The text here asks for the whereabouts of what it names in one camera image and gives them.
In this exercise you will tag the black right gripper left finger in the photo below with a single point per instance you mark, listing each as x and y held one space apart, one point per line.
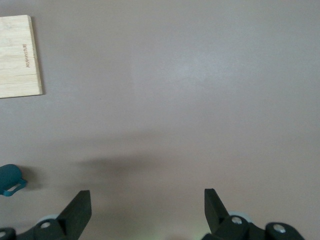
72 220

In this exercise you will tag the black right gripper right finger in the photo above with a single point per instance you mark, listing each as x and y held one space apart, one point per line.
217 217

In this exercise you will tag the teal mug yellow inside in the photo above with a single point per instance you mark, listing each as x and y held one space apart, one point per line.
8 176

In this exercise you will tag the wooden cutting board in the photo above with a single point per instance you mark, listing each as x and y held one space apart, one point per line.
17 57

